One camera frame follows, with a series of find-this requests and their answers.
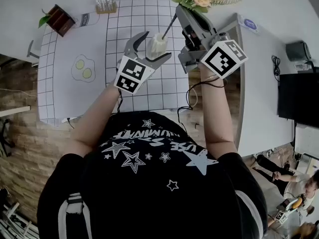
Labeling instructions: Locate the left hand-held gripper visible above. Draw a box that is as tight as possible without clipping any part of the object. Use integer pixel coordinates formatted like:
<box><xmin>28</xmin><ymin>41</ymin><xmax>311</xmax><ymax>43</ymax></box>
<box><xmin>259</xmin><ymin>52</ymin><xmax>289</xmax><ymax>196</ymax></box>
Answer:
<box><xmin>113</xmin><ymin>30</ymin><xmax>173</xmax><ymax>96</ymax></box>

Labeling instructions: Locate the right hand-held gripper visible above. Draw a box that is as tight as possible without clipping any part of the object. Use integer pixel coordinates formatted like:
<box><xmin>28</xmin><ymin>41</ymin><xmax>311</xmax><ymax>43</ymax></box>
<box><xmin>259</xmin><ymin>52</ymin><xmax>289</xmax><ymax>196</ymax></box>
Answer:
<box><xmin>175</xmin><ymin>5</ymin><xmax>250</xmax><ymax>80</ymax></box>

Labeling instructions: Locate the white ribbed vase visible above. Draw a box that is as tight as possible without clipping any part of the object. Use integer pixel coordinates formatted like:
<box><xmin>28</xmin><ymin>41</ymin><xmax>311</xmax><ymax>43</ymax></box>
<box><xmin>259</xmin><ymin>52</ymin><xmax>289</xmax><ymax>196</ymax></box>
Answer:
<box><xmin>145</xmin><ymin>32</ymin><xmax>169</xmax><ymax>61</ymax></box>

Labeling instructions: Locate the person's left forearm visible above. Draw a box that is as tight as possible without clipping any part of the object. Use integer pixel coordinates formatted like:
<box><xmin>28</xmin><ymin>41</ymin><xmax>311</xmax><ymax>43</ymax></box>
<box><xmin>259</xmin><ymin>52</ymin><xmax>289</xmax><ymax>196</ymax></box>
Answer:
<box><xmin>70</xmin><ymin>83</ymin><xmax>122</xmax><ymax>157</ymax></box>

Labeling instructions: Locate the person's right forearm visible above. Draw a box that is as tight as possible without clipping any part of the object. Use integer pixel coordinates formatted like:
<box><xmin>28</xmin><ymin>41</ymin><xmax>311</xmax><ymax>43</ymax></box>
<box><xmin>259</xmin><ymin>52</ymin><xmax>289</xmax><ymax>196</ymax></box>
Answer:
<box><xmin>199</xmin><ymin>63</ymin><xmax>238</xmax><ymax>159</ymax></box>

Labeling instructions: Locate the white packet blue label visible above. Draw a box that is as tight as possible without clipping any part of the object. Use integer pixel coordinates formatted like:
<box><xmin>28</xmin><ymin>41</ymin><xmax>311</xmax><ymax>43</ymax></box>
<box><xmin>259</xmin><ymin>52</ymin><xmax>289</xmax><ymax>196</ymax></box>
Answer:
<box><xmin>237</xmin><ymin>13</ymin><xmax>261</xmax><ymax>35</ymax></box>

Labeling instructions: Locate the wooden card holder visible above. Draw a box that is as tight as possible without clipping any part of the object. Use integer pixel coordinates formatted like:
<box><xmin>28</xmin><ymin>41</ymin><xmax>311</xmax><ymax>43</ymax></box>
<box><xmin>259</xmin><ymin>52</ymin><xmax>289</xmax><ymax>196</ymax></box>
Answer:
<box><xmin>95</xmin><ymin>0</ymin><xmax>118</xmax><ymax>15</ymax></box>

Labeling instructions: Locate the white checked cloth table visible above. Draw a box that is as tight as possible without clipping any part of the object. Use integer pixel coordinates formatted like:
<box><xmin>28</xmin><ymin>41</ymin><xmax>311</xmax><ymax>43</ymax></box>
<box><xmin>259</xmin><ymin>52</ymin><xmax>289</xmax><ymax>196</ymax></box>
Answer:
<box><xmin>36</xmin><ymin>0</ymin><xmax>190</xmax><ymax>127</ymax></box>

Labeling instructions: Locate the brown wooden box with plant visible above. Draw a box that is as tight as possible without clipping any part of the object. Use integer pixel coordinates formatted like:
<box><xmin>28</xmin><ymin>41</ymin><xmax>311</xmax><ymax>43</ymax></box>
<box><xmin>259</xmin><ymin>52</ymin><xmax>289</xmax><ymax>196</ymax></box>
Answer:
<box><xmin>37</xmin><ymin>4</ymin><xmax>76</xmax><ymax>38</ymax></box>

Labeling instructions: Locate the long white desk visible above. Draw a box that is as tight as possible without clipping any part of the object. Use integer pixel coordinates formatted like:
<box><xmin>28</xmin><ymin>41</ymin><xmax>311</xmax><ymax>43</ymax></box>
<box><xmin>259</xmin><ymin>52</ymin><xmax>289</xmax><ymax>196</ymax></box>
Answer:
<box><xmin>211</xmin><ymin>12</ymin><xmax>296</xmax><ymax>158</ymax></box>

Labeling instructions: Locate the black pouch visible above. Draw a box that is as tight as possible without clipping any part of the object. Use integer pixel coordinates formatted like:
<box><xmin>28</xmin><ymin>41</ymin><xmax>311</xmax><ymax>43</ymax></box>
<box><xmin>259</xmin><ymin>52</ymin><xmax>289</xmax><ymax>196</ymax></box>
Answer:
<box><xmin>285</xmin><ymin>40</ymin><xmax>313</xmax><ymax>63</ymax></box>

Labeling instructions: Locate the grey metal stand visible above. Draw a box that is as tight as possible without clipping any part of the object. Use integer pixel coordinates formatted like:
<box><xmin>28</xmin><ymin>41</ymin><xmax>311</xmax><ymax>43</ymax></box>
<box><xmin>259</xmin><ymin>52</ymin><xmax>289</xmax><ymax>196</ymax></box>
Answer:
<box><xmin>26</xmin><ymin>39</ymin><xmax>41</xmax><ymax>60</ymax></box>

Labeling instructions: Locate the black computer monitor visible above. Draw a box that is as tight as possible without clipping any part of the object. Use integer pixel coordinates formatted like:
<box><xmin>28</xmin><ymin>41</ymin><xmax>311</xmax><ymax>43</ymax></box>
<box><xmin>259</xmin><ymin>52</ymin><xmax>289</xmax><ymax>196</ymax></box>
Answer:
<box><xmin>277</xmin><ymin>72</ymin><xmax>319</xmax><ymax>129</ymax></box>

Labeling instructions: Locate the person's black star t-shirt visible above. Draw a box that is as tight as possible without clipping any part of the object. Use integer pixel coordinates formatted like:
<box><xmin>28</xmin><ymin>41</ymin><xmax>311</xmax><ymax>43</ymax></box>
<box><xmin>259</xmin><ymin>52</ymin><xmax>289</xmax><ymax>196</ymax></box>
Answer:
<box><xmin>36</xmin><ymin>111</ymin><xmax>269</xmax><ymax>239</ymax></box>

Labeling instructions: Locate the black framed white monitor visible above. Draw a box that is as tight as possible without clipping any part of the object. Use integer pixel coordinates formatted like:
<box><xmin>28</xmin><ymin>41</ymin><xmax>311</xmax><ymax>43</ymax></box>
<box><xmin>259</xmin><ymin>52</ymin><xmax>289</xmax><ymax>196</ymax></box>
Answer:
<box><xmin>294</xmin><ymin>123</ymin><xmax>319</xmax><ymax>159</ymax></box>

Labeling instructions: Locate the white metal rack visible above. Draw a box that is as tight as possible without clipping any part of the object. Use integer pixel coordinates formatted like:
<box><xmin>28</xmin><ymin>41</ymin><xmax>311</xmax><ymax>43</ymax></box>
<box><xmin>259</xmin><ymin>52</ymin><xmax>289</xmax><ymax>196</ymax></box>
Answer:
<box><xmin>0</xmin><ymin>200</ymin><xmax>39</xmax><ymax>239</ymax></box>

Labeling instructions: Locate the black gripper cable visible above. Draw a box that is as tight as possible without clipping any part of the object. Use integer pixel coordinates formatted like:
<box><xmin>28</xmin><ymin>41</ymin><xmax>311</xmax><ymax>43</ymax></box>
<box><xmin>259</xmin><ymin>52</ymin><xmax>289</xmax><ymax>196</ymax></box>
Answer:
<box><xmin>176</xmin><ymin>76</ymin><xmax>225</xmax><ymax>134</ymax></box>
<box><xmin>116</xmin><ymin>88</ymin><xmax>125</xmax><ymax>114</ymax></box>

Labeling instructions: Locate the coiled black cable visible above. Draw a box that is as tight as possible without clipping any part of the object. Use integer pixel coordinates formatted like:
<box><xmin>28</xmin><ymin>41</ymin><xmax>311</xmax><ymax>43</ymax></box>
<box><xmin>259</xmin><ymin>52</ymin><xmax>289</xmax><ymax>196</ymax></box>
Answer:
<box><xmin>271</xmin><ymin>55</ymin><xmax>282</xmax><ymax>83</ymax></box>

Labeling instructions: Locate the white floor cable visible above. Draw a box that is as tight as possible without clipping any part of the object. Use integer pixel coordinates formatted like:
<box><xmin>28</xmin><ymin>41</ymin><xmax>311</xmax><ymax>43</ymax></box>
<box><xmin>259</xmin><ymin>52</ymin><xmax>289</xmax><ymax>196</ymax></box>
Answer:
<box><xmin>0</xmin><ymin>88</ymin><xmax>38</xmax><ymax>100</ymax></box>

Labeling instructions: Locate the grey backpack strap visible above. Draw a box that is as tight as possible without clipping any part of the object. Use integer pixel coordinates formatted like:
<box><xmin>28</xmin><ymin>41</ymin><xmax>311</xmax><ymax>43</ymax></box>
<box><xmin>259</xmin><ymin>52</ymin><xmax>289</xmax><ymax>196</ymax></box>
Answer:
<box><xmin>57</xmin><ymin>192</ymin><xmax>92</xmax><ymax>239</ymax></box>
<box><xmin>235</xmin><ymin>189</ymin><xmax>265</xmax><ymax>239</ymax></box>

